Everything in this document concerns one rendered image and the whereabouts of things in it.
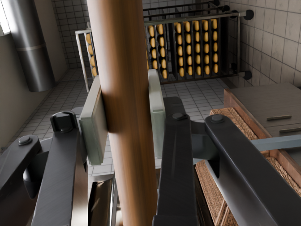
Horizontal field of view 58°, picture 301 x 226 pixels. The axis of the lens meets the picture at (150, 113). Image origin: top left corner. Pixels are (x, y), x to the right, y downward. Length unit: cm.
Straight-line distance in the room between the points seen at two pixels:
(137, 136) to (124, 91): 3
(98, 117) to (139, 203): 8
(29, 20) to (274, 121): 261
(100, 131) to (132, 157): 4
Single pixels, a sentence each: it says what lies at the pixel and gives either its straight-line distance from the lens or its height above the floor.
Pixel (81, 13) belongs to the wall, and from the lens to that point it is 526.
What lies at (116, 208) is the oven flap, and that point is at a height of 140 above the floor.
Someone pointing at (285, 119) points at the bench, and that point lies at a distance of 169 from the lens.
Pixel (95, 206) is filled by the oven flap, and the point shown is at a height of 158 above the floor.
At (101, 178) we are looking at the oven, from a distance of 217.
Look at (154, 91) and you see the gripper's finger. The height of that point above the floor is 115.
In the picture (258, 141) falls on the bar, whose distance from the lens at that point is 134.
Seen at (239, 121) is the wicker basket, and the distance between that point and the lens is 174.
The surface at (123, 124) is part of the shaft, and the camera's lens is 17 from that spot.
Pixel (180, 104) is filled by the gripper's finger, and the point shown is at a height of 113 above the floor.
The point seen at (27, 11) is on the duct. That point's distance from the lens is 330.
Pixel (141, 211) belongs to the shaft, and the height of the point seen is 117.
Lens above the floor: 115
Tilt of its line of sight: level
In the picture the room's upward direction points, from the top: 97 degrees counter-clockwise
